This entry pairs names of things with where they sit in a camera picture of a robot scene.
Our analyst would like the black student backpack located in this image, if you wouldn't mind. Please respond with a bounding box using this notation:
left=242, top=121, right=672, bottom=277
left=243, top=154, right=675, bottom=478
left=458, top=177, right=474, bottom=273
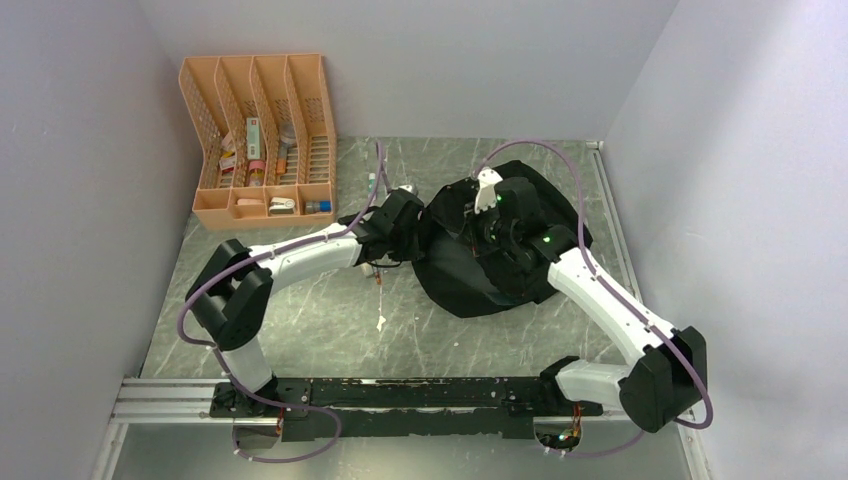
left=413, top=160, right=593, bottom=318

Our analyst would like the tall white pink box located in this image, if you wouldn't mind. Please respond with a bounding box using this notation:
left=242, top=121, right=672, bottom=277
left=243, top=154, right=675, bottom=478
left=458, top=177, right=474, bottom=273
left=245, top=117, right=262, bottom=160

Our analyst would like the white stapler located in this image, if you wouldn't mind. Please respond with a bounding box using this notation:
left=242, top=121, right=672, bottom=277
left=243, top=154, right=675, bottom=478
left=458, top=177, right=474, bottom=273
left=268, top=196, right=297, bottom=215

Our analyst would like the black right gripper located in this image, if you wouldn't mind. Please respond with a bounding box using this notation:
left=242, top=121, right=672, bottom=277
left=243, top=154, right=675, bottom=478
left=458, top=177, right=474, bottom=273
left=457, top=196, right=519, bottom=257

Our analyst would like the peach plastic desk organizer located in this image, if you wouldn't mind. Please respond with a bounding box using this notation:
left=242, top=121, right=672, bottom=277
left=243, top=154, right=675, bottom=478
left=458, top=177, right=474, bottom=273
left=178, top=53, right=338, bottom=230

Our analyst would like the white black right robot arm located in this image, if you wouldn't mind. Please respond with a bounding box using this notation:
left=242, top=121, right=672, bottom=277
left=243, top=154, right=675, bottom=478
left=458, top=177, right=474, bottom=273
left=466, top=168, right=708, bottom=433

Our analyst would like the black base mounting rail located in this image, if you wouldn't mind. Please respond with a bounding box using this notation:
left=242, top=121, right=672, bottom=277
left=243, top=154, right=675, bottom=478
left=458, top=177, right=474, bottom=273
left=208, top=377, right=604, bottom=442

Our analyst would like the orange marker in organizer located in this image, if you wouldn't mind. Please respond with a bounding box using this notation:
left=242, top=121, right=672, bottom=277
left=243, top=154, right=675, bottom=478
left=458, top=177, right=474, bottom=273
left=276, top=143, right=289, bottom=175

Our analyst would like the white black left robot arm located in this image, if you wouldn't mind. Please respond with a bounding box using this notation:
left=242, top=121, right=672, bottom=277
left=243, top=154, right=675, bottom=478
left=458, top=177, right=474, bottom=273
left=178, top=189, right=424, bottom=416

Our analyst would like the aluminium side rail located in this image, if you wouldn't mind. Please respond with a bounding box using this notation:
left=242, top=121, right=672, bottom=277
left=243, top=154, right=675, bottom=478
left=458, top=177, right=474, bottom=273
left=585, top=140, right=643, bottom=303

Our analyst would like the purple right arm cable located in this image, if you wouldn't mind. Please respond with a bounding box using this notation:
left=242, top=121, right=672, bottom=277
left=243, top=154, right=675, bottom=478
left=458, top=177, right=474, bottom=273
left=475, top=139, right=714, bottom=460

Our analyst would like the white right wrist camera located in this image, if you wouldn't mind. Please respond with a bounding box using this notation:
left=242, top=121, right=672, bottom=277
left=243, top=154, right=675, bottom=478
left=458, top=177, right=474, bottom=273
left=473, top=167, right=503, bottom=215

